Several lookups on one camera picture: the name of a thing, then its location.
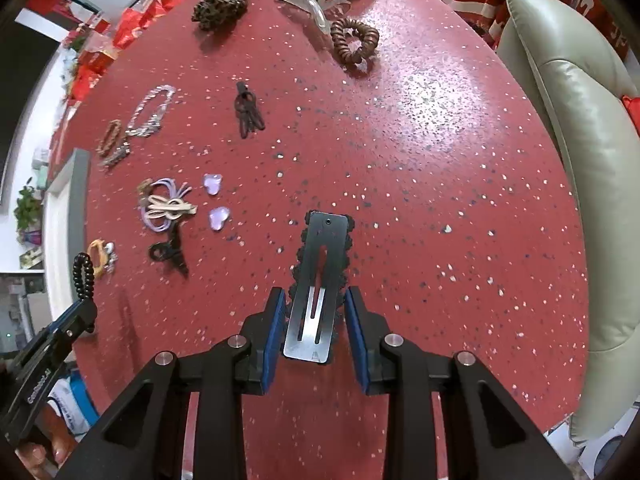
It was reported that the black scalloped snap hair clip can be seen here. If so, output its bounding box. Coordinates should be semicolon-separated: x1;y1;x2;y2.
283;210;355;364

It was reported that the small black claw clip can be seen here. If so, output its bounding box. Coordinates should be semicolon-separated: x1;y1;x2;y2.
149;223;189;278

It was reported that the silver star hair clip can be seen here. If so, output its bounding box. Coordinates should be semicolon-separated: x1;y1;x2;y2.
101;142;131;169

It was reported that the tan braided hair tie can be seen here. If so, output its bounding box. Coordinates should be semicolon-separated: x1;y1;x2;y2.
95;118;125;158

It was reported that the grey white jewelry tray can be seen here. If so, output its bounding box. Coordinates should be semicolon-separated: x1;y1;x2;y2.
42;148;90;321

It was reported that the person's left hand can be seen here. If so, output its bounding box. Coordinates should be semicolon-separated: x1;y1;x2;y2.
15;404;77;480

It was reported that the potted green plant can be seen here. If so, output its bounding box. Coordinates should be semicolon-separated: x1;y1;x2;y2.
13;185;42;232

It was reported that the purple heart clip upper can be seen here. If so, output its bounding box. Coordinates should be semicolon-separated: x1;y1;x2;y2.
203;174;222;196

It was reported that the cream leather chair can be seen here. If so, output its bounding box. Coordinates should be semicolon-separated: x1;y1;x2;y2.
497;0;639;443

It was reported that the yellow hair tie with charms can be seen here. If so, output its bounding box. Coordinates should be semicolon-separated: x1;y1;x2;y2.
86;237;120;280

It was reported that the purple hair ties bundle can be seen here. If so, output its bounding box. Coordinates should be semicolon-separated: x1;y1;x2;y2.
136;176;199;234

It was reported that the clear crystal bead bracelet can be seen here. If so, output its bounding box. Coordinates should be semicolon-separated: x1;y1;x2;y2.
124;84;177;139

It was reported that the brown spiral hair tie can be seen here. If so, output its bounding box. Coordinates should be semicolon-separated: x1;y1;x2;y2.
330;17;381;66

